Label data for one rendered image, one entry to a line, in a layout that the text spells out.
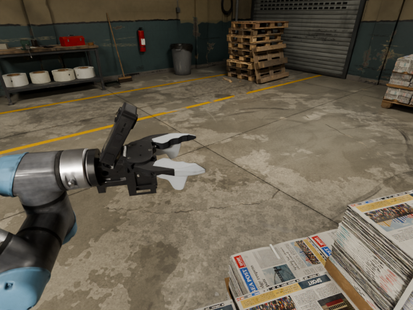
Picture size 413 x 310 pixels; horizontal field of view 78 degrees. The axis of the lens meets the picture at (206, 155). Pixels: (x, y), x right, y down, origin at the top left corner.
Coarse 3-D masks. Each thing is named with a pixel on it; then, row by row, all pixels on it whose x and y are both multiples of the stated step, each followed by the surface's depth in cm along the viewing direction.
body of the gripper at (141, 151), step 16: (128, 144) 49; (144, 144) 50; (96, 160) 47; (128, 160) 45; (144, 160) 46; (96, 176) 46; (112, 176) 49; (128, 176) 47; (144, 176) 48; (128, 192) 49; (144, 192) 50
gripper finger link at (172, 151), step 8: (160, 136) 53; (168, 136) 53; (176, 136) 53; (184, 136) 53; (192, 136) 54; (160, 144) 51; (168, 144) 52; (176, 144) 55; (160, 152) 53; (168, 152) 55; (176, 152) 56
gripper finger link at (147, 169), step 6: (150, 162) 46; (138, 168) 45; (144, 168) 44; (150, 168) 44; (156, 168) 45; (162, 168) 45; (168, 168) 45; (144, 174) 45; (150, 174) 45; (156, 174) 44; (168, 174) 45; (174, 174) 45
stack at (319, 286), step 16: (320, 272) 72; (272, 288) 68; (288, 288) 68; (304, 288) 68; (320, 288) 68; (336, 288) 68; (224, 304) 64; (240, 304) 65; (256, 304) 65; (272, 304) 64; (288, 304) 64; (304, 304) 64; (320, 304) 64; (336, 304) 64; (352, 304) 64
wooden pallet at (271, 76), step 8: (256, 48) 577; (264, 48) 595; (272, 48) 614; (280, 48) 635; (256, 56) 594; (264, 56) 616; (272, 56) 636; (280, 56) 654; (256, 64) 590; (264, 64) 600; (272, 64) 620; (280, 64) 640; (256, 72) 599; (264, 72) 622; (272, 72) 638; (280, 72) 663; (288, 72) 665; (256, 80) 605; (264, 80) 605
